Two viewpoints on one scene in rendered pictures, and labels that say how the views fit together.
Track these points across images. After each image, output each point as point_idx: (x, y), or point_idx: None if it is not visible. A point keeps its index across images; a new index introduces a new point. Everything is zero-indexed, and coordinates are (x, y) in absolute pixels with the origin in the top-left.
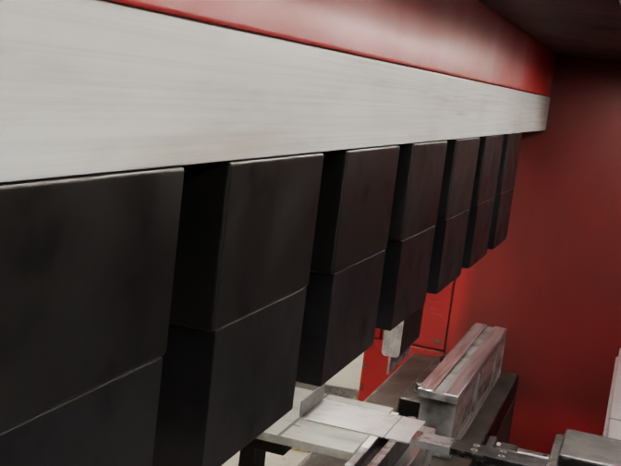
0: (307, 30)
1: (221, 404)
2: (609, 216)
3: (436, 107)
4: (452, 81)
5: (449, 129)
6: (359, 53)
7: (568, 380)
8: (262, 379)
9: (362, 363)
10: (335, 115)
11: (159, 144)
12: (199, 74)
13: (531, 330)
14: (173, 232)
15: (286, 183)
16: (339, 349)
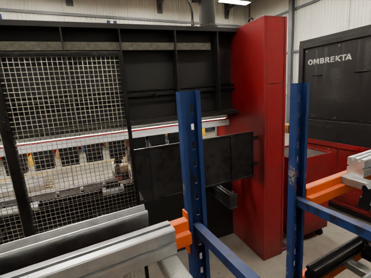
0: (93, 135)
1: (88, 158)
2: None
3: (136, 134)
4: (142, 131)
5: (144, 135)
6: (106, 134)
7: None
8: (95, 157)
9: None
10: (102, 139)
11: (73, 145)
12: (77, 141)
13: None
14: (77, 149)
15: (94, 145)
16: (114, 156)
